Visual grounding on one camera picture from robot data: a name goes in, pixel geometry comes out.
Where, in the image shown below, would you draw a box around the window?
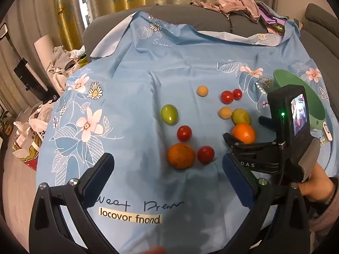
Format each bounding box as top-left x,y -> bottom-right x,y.
77,0 -> 92,27

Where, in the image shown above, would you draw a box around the person's right forearm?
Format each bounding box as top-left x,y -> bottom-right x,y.
307,176 -> 339,241

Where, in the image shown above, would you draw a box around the grey sofa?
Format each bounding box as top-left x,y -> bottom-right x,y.
83,3 -> 339,90

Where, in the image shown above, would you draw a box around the grey sheer curtain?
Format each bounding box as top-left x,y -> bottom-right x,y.
0,0 -> 67,112

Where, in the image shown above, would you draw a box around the orange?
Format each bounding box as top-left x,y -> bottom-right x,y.
167,143 -> 196,170
231,123 -> 257,145

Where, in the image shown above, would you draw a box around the green bowl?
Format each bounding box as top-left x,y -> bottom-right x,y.
273,69 -> 327,137

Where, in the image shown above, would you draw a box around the yellow deer print curtain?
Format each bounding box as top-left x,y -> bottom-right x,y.
51,0 -> 85,51

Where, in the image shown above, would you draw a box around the red yellow printed bag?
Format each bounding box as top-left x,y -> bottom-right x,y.
18,148 -> 40,171

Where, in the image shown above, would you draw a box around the white lampshade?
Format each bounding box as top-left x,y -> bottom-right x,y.
34,33 -> 57,66

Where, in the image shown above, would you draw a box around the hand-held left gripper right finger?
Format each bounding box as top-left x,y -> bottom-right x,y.
222,153 -> 311,254

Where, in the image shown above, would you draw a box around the purple garment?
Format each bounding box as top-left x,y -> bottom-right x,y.
258,3 -> 289,35

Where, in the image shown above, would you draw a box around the blue floral cloth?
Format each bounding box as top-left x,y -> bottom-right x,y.
36,11 -> 339,254

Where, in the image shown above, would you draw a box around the small white device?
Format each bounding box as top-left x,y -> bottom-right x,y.
319,122 -> 333,145

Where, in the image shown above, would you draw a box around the person's right hand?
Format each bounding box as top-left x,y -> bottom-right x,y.
298,163 -> 335,204

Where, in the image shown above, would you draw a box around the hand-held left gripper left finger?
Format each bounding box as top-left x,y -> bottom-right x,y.
29,153 -> 115,254

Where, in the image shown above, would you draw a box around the black floor stand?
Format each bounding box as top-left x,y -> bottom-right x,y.
0,22 -> 49,99

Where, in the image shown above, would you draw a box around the grey white laundry pile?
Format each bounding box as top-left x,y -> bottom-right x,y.
46,45 -> 88,90

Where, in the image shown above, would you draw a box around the pink garment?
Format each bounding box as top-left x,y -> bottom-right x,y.
190,0 -> 261,23

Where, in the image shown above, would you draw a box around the white plastic bags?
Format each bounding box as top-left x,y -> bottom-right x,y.
13,101 -> 56,164

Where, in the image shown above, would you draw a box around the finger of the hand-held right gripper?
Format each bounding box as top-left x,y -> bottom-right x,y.
223,132 -> 278,154
259,115 -> 277,133

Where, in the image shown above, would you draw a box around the green round fruit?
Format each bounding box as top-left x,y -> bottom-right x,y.
161,104 -> 179,125
232,108 -> 251,125

